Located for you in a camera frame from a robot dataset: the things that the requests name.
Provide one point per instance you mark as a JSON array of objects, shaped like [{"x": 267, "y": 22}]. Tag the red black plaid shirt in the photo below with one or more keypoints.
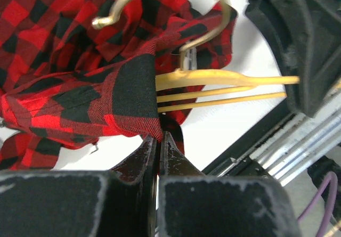
[{"x": 65, "y": 84}]

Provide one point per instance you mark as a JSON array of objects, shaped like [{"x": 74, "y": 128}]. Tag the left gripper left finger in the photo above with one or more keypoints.
[{"x": 116, "y": 202}]

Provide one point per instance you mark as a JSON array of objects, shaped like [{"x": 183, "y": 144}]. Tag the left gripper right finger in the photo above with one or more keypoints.
[{"x": 194, "y": 204}]

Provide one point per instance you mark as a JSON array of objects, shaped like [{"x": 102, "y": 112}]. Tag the aluminium rail frame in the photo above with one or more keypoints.
[{"x": 282, "y": 144}]

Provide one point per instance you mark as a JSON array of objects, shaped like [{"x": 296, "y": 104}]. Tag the yellow velvet hanger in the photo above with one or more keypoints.
[{"x": 199, "y": 80}]

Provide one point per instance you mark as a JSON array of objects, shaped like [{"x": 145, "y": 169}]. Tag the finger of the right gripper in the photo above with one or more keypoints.
[{"x": 304, "y": 36}]

